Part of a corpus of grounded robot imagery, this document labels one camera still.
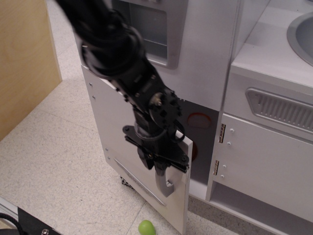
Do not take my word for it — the lower brass door hinge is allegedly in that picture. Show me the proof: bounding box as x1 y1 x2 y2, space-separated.
213 160 219 175

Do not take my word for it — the green toy ball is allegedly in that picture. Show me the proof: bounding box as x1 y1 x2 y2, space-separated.
138 220 156 235

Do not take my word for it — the aluminium extrusion foot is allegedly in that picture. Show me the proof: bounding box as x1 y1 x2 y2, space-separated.
119 176 134 190

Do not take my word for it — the silver ice dispenser recess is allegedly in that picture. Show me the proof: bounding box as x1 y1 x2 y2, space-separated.
110 0 188 69

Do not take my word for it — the white oven cabinet door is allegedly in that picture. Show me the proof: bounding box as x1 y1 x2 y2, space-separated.
213 115 313 221

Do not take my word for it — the silver fridge door handle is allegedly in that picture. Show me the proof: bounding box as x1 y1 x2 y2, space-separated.
155 167 174 197

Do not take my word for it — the orange toy pot lid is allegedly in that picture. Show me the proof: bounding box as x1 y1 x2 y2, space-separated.
192 142 198 161

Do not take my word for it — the toy bread slice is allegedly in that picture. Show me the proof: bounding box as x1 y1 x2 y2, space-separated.
187 113 211 129

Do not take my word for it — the grey round sink basin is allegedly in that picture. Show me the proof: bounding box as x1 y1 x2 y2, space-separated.
287 12 313 66

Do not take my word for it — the light wooden board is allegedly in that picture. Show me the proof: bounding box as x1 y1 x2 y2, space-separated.
0 0 62 139

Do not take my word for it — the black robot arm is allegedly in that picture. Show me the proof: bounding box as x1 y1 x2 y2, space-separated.
58 0 189 176

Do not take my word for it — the white toy kitchen counter unit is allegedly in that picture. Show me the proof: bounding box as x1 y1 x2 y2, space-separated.
206 0 313 235

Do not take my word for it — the white low fridge door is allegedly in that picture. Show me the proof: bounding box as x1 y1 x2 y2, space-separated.
82 66 191 235

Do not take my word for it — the silver vent grille panel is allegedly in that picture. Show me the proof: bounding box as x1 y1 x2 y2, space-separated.
245 88 313 133

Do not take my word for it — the upper brass door hinge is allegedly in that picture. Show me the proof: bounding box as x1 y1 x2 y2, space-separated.
219 123 226 143

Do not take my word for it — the white toy fridge cabinet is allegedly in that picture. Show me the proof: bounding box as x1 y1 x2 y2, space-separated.
65 0 242 201

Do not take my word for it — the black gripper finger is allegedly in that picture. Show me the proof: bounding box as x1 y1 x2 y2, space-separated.
137 147 154 170
156 162 170 177

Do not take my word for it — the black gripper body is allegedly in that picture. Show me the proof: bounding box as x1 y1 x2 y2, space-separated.
123 125 189 172

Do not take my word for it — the brass door hinge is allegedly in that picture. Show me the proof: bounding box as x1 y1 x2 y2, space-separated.
213 160 219 175
219 123 226 143

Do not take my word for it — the aluminium frame rail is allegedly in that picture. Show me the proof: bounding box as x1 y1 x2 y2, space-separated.
0 197 19 229

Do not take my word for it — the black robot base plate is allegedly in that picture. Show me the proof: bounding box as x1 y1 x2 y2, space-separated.
0 207 62 235

